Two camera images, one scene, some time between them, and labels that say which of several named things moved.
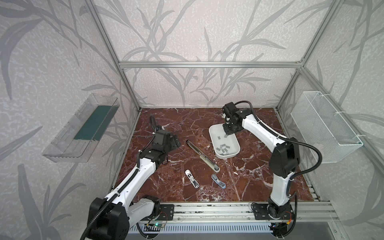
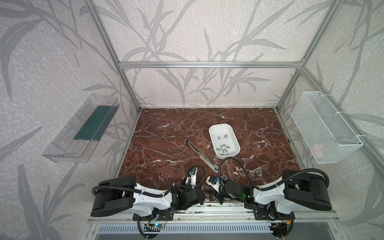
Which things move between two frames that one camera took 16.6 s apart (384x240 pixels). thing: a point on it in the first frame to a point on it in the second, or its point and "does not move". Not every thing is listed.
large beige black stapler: x=200 y=154 does not move
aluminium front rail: x=239 y=212 does not move
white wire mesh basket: x=327 y=134 does not move
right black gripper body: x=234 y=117 to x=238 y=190
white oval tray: x=225 y=146 does not move
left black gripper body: x=173 y=141 to x=186 y=186
